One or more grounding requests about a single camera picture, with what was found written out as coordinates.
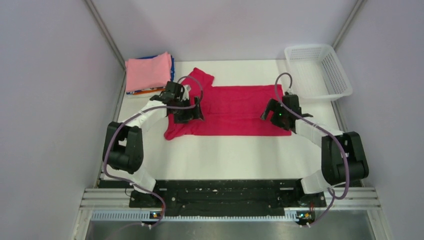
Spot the white cable duct strip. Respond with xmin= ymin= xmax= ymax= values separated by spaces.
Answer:
xmin=91 ymin=210 xmax=312 ymax=222

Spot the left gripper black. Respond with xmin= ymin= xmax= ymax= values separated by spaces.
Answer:
xmin=171 ymin=95 xmax=204 ymax=124

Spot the white folded t shirt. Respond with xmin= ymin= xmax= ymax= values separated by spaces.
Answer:
xmin=125 ymin=88 xmax=160 ymax=98

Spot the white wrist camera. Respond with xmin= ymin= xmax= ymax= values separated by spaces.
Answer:
xmin=284 ymin=88 xmax=295 ymax=96
xmin=181 ymin=84 xmax=191 ymax=101

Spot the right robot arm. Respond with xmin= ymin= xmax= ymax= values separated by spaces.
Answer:
xmin=260 ymin=93 xmax=370 ymax=206

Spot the white plastic basket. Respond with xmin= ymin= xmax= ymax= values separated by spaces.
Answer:
xmin=284 ymin=44 xmax=353 ymax=103

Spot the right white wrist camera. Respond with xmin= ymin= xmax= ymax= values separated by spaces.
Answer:
xmin=284 ymin=88 xmax=295 ymax=96

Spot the orange folded t shirt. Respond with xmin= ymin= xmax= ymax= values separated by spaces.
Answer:
xmin=130 ymin=87 xmax=164 ymax=96

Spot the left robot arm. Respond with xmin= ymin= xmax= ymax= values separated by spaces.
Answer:
xmin=102 ymin=81 xmax=204 ymax=207

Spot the crimson red t shirt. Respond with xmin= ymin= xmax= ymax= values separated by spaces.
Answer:
xmin=163 ymin=67 xmax=292 ymax=141

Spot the pink folded t shirt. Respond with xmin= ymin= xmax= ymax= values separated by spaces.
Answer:
xmin=124 ymin=51 xmax=173 ymax=93

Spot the blue folded t shirt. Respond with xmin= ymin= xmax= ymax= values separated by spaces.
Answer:
xmin=126 ymin=54 xmax=175 ymax=95

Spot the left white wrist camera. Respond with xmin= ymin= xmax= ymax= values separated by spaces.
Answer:
xmin=181 ymin=84 xmax=191 ymax=101

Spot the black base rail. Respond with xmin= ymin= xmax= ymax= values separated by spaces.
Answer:
xmin=129 ymin=179 xmax=327 ymax=217

